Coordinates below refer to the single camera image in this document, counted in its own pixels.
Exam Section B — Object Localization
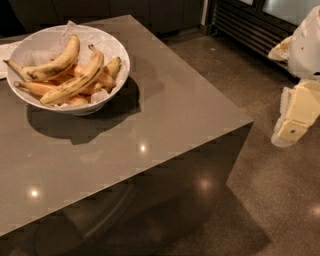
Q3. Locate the long spotted yellow banana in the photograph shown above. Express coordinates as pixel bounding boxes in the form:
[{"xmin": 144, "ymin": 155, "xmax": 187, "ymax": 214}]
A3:
[{"xmin": 40, "ymin": 44, "xmax": 104, "ymax": 105}]

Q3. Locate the top left yellow banana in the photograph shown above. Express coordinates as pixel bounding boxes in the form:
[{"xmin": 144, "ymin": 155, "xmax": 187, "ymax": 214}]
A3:
[{"xmin": 4, "ymin": 34, "xmax": 80, "ymax": 81}]

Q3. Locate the dark cabinet background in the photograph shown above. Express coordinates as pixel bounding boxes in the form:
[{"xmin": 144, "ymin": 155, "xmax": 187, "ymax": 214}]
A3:
[{"xmin": 0, "ymin": 0, "xmax": 204, "ymax": 36}]

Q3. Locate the orange banana lower left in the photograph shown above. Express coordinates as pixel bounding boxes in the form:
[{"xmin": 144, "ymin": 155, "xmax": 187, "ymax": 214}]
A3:
[{"xmin": 14, "ymin": 81, "xmax": 56, "ymax": 96}]

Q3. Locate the white ceramic bowl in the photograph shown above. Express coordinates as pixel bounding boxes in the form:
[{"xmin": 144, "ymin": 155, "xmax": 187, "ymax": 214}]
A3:
[{"xmin": 5, "ymin": 23, "xmax": 130, "ymax": 115}]

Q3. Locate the black metal grille appliance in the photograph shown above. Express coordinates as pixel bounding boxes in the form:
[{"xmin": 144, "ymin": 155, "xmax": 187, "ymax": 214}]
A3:
[{"xmin": 207, "ymin": 0, "xmax": 320, "ymax": 73}]

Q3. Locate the small right yellow banana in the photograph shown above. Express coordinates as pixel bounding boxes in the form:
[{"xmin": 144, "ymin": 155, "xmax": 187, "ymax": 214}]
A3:
[{"xmin": 103, "ymin": 57, "xmax": 121, "ymax": 77}]

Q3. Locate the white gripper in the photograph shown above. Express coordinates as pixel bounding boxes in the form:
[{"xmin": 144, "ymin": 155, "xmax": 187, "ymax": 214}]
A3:
[{"xmin": 268, "ymin": 6, "xmax": 320, "ymax": 147}]

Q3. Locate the orange banana centre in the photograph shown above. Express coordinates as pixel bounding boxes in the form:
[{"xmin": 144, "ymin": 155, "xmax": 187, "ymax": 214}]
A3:
[{"xmin": 67, "ymin": 65, "xmax": 116, "ymax": 88}]

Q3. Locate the orange banana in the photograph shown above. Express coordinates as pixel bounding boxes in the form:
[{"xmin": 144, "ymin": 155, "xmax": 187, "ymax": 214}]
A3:
[
  {"xmin": 14, "ymin": 81, "xmax": 56, "ymax": 96},
  {"xmin": 67, "ymin": 65, "xmax": 116, "ymax": 88}
]

